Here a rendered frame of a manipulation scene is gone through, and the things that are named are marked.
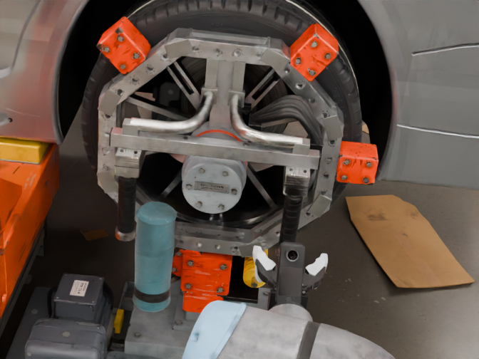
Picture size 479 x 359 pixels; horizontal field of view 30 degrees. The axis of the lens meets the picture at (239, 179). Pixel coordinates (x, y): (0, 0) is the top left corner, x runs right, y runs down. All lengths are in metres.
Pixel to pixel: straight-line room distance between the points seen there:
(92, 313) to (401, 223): 1.56
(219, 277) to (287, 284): 0.58
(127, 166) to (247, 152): 0.24
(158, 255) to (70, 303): 0.32
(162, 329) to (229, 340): 1.47
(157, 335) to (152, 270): 0.44
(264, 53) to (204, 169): 0.27
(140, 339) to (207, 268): 0.36
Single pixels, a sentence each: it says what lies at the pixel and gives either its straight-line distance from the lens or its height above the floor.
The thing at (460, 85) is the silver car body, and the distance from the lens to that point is 2.12.
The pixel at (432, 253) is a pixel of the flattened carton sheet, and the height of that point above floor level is 0.01.
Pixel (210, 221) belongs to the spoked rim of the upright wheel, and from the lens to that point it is 2.21.
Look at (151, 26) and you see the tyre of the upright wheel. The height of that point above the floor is 1.11.
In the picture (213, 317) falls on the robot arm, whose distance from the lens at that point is 1.02.
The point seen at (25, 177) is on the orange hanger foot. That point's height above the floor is 0.68.
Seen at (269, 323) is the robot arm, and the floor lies 1.19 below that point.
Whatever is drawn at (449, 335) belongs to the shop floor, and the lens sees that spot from 2.99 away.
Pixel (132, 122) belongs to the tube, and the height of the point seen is 1.01.
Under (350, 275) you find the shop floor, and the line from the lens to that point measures 3.14.
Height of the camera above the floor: 1.84
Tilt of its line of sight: 31 degrees down
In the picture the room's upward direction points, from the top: 6 degrees clockwise
